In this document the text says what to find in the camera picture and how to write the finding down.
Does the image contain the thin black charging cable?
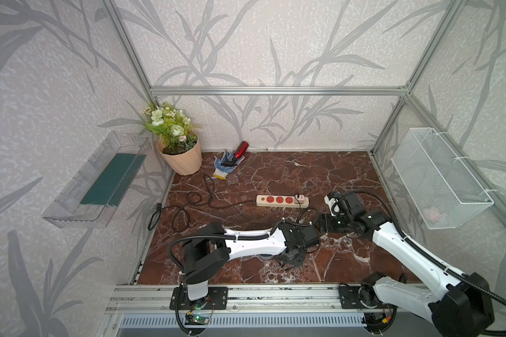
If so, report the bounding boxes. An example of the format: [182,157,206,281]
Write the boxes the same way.
[280,193,321,226]

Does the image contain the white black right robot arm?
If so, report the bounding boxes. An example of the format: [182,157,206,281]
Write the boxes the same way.
[324,190,506,336]

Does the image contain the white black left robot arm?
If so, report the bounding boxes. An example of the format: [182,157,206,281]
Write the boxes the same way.
[167,220,320,301]

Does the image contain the beige red power strip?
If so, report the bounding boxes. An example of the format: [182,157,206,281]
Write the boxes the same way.
[256,195,309,209]

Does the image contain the pink item in basket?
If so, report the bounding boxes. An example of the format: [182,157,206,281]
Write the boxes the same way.
[423,207,445,223]

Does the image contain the white blue dotted glove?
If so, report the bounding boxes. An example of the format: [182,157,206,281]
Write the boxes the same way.
[213,150,245,180]

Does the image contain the beige ribbed flower pot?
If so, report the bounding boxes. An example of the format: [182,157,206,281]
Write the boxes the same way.
[156,138,202,176]

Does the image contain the green white artificial flowers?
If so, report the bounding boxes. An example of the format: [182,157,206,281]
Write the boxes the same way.
[143,102,198,155]

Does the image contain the green mat in shelf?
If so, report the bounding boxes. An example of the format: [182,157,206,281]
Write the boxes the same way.
[80,153,146,206]

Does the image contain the white wire mesh basket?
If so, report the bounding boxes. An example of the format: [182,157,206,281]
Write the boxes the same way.
[392,128,494,230]

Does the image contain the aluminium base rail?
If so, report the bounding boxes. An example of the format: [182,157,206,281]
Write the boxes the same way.
[96,279,440,336]

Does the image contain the clear plastic wall shelf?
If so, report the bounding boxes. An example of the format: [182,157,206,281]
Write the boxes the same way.
[42,131,151,229]

